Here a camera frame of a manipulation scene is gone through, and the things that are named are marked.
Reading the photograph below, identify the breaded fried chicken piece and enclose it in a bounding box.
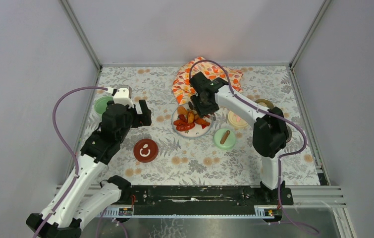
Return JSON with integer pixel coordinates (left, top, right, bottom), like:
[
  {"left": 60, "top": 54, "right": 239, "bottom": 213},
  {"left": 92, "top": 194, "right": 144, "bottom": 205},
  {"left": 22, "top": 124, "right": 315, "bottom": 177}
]
[{"left": 177, "top": 106, "right": 188, "bottom": 116}]

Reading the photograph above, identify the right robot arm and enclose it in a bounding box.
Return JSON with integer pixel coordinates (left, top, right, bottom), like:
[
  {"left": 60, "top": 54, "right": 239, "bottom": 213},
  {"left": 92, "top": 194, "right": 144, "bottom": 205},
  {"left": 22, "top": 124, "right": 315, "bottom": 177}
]
[{"left": 189, "top": 72, "right": 289, "bottom": 204}]

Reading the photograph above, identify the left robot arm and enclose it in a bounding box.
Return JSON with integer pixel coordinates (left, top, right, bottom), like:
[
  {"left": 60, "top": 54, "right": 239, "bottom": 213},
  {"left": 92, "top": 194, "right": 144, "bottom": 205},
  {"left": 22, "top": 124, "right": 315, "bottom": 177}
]
[{"left": 26, "top": 100, "right": 152, "bottom": 238}]

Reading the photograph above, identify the glazed chicken wing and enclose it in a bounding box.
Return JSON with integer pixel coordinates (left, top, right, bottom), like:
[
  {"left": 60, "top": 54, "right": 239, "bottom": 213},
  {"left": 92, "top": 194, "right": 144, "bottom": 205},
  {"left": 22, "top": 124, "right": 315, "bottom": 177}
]
[{"left": 194, "top": 118, "right": 211, "bottom": 129}]

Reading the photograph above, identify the green container cup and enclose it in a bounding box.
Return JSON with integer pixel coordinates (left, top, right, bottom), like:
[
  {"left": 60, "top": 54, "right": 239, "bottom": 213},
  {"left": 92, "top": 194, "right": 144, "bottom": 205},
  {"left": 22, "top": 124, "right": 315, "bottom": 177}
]
[{"left": 94, "top": 96, "right": 113, "bottom": 116}]

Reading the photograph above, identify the red sausage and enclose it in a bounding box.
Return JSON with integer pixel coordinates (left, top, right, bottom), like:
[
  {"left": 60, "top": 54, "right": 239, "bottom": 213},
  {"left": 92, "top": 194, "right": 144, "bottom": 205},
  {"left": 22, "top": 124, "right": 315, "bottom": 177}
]
[{"left": 176, "top": 123, "right": 195, "bottom": 131}]

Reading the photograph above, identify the white plate blue rim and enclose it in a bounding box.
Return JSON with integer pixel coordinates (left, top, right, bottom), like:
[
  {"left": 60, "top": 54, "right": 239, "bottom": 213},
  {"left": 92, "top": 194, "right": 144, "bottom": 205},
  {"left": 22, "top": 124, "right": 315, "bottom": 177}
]
[{"left": 172, "top": 104, "right": 214, "bottom": 139}]

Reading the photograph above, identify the red brown round lid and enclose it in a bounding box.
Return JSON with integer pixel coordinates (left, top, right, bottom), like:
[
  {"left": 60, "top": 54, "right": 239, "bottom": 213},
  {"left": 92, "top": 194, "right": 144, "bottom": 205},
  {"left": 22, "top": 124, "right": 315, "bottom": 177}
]
[{"left": 133, "top": 138, "right": 159, "bottom": 163}]

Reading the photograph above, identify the red glazed chicken piece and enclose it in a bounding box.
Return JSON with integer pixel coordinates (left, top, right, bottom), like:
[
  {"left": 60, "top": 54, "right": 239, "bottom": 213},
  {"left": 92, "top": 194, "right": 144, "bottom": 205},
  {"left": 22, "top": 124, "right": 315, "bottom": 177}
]
[{"left": 173, "top": 119, "right": 188, "bottom": 126}]

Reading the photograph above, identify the floral tablecloth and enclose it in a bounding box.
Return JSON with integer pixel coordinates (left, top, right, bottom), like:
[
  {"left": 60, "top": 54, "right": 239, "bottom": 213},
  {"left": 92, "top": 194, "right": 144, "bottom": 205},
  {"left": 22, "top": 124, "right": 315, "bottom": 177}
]
[{"left": 93, "top": 66, "right": 320, "bottom": 185}]

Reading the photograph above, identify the red lined steel bowl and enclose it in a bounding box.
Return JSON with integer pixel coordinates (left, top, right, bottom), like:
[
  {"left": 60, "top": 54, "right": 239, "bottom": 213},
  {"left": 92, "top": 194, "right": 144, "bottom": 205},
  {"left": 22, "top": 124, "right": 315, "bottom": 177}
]
[{"left": 286, "top": 125, "right": 293, "bottom": 143}]

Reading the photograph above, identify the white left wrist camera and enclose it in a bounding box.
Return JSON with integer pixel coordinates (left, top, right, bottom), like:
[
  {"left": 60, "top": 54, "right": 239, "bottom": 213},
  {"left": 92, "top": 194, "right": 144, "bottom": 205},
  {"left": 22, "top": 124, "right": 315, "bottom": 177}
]
[{"left": 111, "top": 85, "right": 134, "bottom": 108}]

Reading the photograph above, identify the cream lid pink handle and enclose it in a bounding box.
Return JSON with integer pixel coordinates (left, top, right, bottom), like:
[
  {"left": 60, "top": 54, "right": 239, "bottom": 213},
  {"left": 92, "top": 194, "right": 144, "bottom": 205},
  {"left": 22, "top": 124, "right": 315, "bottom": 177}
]
[{"left": 227, "top": 111, "right": 249, "bottom": 129}]

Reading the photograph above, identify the green lid brown handle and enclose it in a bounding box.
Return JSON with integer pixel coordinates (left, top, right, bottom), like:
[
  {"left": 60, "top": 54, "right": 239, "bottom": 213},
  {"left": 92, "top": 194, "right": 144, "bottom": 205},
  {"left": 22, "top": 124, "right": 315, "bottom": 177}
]
[{"left": 213, "top": 128, "right": 237, "bottom": 150}]

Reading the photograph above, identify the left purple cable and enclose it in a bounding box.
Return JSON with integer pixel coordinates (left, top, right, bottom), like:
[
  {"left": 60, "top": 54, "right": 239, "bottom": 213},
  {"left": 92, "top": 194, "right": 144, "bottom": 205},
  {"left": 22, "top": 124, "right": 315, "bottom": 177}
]
[{"left": 32, "top": 86, "right": 115, "bottom": 238}]

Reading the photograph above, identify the purple cable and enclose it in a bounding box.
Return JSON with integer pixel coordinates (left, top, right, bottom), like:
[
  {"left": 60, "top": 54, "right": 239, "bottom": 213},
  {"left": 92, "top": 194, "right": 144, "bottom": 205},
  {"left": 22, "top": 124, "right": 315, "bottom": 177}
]
[
  {"left": 32, "top": 86, "right": 115, "bottom": 238},
  {"left": 188, "top": 59, "right": 321, "bottom": 237}
]

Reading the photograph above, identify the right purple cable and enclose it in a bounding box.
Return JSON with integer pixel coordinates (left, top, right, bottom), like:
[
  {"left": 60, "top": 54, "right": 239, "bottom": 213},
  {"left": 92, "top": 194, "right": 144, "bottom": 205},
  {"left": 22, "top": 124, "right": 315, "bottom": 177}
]
[{"left": 188, "top": 59, "right": 321, "bottom": 237}]

